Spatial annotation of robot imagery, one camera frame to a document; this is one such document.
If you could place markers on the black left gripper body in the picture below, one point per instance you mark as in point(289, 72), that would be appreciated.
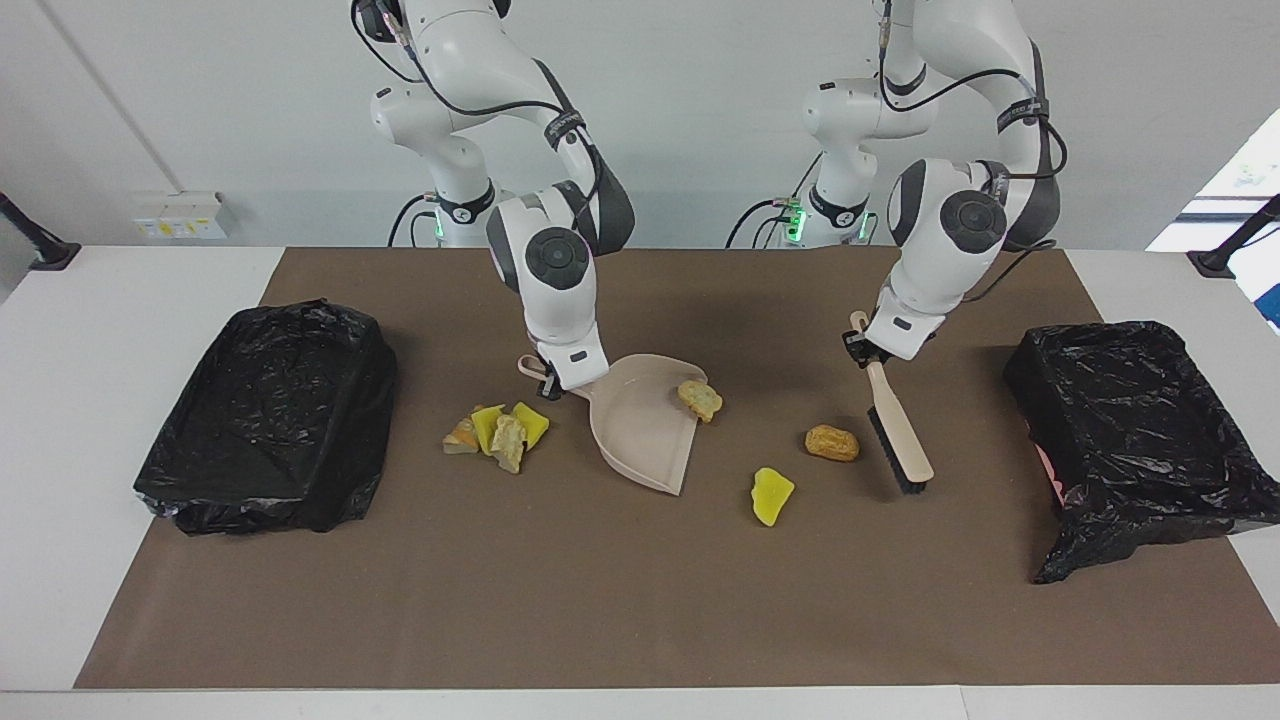
point(876, 353)

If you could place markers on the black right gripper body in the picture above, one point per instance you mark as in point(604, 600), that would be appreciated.
point(548, 367)

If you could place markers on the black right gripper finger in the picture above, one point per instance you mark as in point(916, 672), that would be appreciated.
point(552, 390)

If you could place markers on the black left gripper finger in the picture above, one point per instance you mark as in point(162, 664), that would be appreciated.
point(854, 350)

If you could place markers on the yellow sponge chunk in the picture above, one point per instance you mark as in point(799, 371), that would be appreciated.
point(533, 425)
point(487, 425)
point(772, 497)

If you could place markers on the beige hand brush black bristles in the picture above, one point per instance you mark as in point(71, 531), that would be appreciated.
point(900, 430)

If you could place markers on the brown bread-like lump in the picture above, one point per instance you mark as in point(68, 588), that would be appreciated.
point(832, 443)

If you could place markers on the beige plastic dustpan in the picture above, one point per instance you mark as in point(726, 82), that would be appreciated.
point(640, 430)

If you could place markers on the orange striped foam chunk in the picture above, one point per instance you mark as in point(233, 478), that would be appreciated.
point(461, 438)

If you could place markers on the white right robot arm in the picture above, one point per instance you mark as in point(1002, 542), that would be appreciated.
point(460, 60)

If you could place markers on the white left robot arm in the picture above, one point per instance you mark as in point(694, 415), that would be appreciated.
point(960, 40)

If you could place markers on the black bagged bin pink side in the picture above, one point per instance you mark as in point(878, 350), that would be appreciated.
point(1130, 420)

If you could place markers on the brown paper table mat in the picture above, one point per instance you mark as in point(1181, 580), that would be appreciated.
point(640, 600)

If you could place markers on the black camera stand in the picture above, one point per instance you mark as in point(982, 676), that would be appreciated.
point(50, 255)
point(1215, 262)

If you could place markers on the white wall socket box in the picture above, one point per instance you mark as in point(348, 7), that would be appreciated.
point(180, 215)

